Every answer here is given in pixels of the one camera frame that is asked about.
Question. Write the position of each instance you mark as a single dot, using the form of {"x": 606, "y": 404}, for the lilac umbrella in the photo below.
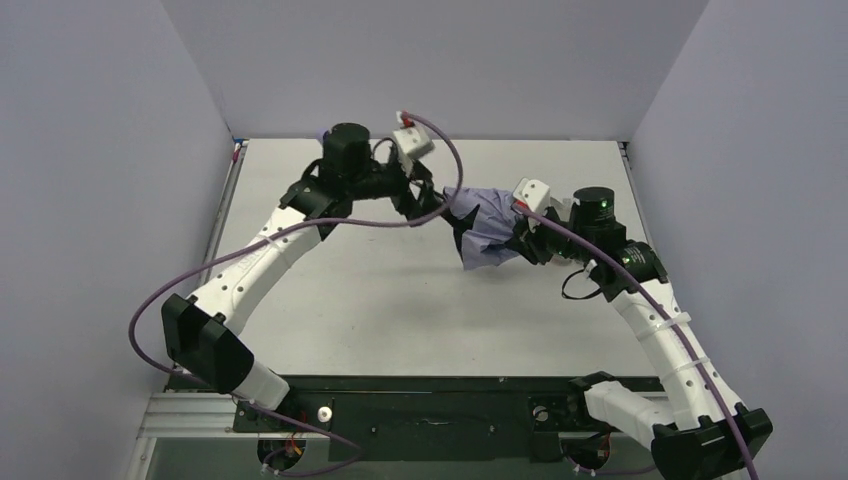
{"x": 482, "y": 220}

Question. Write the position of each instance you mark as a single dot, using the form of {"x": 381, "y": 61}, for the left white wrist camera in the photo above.
{"x": 412, "y": 142}

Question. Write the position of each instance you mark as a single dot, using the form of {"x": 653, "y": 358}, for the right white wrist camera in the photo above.
{"x": 532, "y": 194}

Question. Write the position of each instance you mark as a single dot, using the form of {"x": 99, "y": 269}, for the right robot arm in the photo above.
{"x": 706, "y": 431}

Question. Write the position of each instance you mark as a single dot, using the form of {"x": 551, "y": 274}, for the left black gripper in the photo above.
{"x": 416, "y": 196}

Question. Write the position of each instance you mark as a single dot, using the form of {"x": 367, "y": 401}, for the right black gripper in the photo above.
{"x": 526, "y": 237}

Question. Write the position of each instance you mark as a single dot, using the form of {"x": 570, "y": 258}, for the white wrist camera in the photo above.
{"x": 412, "y": 142}
{"x": 532, "y": 194}

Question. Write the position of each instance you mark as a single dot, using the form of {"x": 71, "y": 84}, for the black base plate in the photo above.
{"x": 561, "y": 428}

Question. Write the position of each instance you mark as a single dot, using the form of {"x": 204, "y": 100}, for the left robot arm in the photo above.
{"x": 202, "y": 330}

